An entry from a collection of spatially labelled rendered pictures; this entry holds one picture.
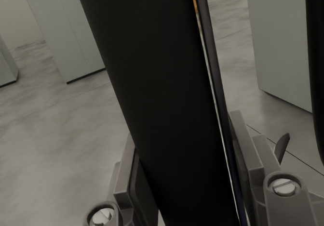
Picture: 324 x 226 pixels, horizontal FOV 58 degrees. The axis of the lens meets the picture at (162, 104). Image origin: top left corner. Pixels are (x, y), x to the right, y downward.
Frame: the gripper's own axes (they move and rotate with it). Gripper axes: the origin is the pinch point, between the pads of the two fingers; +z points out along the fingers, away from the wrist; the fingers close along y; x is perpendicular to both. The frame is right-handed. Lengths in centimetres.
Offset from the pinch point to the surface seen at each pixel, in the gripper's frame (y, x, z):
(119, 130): -107, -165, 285
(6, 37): -659, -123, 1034
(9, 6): -606, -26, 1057
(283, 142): 12.0, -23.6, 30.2
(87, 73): -208, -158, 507
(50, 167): -180, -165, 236
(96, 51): -179, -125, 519
